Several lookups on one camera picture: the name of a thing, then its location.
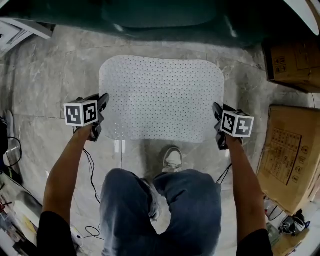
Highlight hand-held gripper cable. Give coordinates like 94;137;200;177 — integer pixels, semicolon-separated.
82;148;102;205
215;163;233;185

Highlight cardboard box with printed side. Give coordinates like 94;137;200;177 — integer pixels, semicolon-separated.
261;39;320;94

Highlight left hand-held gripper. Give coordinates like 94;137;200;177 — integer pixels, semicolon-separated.
63;92;110;143

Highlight person's right forearm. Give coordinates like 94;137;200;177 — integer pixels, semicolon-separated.
224;136;268;245

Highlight black cable tangle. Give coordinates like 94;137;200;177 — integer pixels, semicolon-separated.
278;209;311;236

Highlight looped black cable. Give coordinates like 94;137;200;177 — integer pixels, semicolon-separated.
77;224;105;241

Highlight person's left leg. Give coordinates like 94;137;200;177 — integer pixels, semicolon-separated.
99;168;161;256

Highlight right hand-held gripper cable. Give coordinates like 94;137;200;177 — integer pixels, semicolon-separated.
215;163;233;185

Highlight small cardboard box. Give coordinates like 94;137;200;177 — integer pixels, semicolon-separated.
271;224;311;256

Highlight white perforated bath mat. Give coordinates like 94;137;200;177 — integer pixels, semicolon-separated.
98;54;226;145

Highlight person's right shoe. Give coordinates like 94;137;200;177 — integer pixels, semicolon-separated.
162;146;184;173

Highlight green and white bathtub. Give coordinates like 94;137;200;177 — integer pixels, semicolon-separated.
0;0;320;50

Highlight person's leg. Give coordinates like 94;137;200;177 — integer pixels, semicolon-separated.
152;168;223;256
99;168;161;256

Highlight white vanity cabinet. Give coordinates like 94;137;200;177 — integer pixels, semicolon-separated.
0;17;55;57

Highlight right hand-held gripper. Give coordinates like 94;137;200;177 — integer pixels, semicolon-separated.
212;101;255;151

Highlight person's right leg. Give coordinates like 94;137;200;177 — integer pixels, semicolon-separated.
152;168;223;256

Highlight person's left forearm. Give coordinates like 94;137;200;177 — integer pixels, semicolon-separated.
42;124;95;226

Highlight large flat cardboard box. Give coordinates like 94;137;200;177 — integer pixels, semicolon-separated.
256;104;320;216

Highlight left hand-held gripper cable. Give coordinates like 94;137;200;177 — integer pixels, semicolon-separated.
82;148;102;205

